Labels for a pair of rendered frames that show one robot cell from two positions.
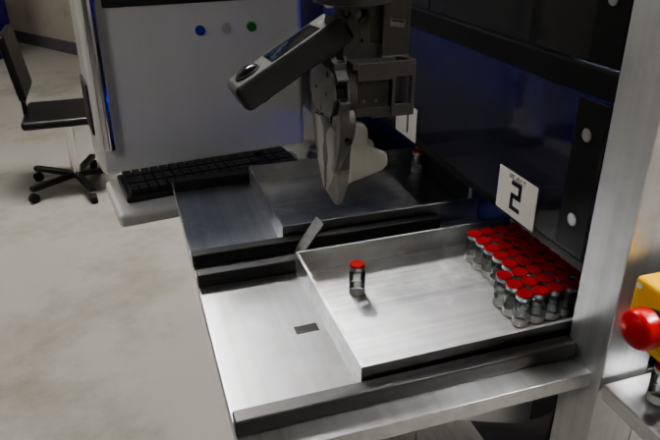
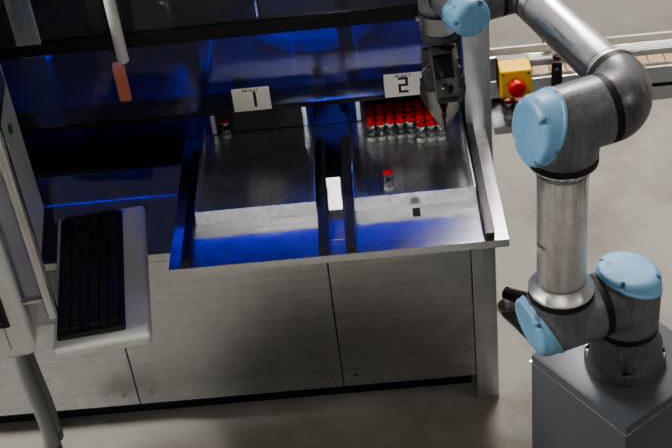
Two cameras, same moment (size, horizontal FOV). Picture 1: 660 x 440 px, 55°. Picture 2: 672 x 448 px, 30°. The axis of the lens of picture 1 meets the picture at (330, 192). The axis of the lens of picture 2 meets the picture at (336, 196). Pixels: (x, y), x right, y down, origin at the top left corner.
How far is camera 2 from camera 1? 2.34 m
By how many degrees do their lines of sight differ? 59
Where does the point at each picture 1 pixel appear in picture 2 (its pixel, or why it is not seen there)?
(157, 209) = (147, 310)
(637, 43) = not seen: outside the picture
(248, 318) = (398, 233)
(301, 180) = (208, 196)
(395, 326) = (428, 180)
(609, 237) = (477, 67)
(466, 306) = (419, 152)
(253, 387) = (460, 233)
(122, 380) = not seen: outside the picture
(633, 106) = not seen: hidden behind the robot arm
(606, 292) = (483, 89)
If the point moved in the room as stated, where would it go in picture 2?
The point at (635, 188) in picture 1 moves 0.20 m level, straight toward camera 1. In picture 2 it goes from (485, 40) to (560, 69)
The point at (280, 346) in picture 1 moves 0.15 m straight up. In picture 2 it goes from (429, 222) to (425, 164)
